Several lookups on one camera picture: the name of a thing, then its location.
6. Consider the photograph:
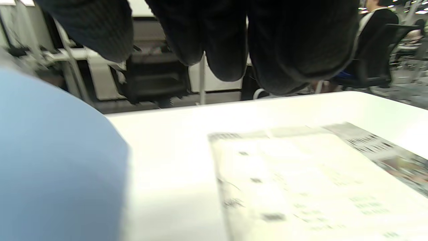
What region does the white printed sheet material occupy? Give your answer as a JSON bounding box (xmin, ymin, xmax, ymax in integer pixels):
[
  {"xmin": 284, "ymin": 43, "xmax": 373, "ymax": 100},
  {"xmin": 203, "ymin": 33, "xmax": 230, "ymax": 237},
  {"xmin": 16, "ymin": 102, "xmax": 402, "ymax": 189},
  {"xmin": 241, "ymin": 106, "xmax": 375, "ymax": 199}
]
[{"xmin": 207, "ymin": 126, "xmax": 428, "ymax": 241}]

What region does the colour newspaper material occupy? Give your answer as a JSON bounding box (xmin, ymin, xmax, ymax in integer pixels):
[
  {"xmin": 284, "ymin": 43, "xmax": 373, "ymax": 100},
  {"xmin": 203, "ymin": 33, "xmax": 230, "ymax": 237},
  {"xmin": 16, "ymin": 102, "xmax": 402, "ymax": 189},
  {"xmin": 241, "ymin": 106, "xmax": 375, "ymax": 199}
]
[{"xmin": 323, "ymin": 122, "xmax": 428, "ymax": 198}]

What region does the black office chair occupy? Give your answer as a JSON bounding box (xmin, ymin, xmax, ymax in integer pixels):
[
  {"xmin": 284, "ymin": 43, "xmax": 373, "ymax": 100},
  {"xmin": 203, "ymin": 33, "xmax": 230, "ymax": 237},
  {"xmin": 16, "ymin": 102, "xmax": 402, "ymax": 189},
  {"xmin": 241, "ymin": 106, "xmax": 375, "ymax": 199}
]
[
  {"xmin": 331, "ymin": 23, "xmax": 420, "ymax": 89},
  {"xmin": 110, "ymin": 20, "xmax": 191, "ymax": 107}
]

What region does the blue accordion folder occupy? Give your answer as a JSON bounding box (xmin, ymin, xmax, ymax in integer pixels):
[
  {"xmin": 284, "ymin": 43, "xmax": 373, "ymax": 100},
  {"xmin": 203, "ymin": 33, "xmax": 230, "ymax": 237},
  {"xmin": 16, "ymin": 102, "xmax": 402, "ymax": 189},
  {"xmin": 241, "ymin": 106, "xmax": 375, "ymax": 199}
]
[{"xmin": 0, "ymin": 47, "xmax": 131, "ymax": 241}]

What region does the person's right hand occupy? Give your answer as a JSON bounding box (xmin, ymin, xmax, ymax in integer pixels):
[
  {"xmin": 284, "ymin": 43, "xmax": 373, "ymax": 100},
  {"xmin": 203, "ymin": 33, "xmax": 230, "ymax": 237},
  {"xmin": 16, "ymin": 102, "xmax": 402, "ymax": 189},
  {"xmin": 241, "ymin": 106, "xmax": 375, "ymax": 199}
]
[{"xmin": 33, "ymin": 0, "xmax": 360, "ymax": 96}]

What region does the white desk leg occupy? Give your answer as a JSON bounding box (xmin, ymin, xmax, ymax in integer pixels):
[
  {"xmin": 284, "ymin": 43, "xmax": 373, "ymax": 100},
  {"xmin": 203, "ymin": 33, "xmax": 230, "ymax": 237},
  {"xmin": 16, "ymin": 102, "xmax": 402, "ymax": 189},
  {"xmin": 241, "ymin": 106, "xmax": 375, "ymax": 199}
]
[{"xmin": 200, "ymin": 52, "xmax": 206, "ymax": 105}]

